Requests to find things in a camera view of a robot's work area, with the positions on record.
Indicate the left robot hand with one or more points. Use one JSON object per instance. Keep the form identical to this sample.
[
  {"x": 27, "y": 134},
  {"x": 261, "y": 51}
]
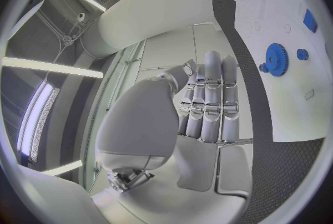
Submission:
[{"x": 140, "y": 124}]

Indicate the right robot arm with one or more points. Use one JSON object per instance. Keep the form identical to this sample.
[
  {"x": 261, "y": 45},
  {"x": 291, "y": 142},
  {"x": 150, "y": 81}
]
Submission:
[{"x": 151, "y": 14}]

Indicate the white task board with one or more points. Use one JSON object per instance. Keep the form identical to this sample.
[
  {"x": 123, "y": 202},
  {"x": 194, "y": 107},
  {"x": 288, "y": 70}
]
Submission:
[{"x": 286, "y": 103}]

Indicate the glowing light bar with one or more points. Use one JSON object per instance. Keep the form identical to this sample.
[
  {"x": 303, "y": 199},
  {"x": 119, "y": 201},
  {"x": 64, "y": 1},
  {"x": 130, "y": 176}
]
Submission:
[{"x": 39, "y": 115}]

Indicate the small blue peg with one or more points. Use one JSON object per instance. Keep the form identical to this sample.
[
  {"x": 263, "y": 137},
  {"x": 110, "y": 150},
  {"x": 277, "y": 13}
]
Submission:
[{"x": 263, "y": 67}]

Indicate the blue gear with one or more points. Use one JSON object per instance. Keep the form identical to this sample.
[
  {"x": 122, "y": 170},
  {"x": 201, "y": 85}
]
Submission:
[{"x": 277, "y": 59}]

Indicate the blue block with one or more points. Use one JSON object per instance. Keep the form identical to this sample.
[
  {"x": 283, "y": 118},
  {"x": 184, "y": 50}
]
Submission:
[{"x": 310, "y": 20}]

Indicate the short blue cylinder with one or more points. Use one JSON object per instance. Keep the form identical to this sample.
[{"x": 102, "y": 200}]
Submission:
[{"x": 302, "y": 54}]

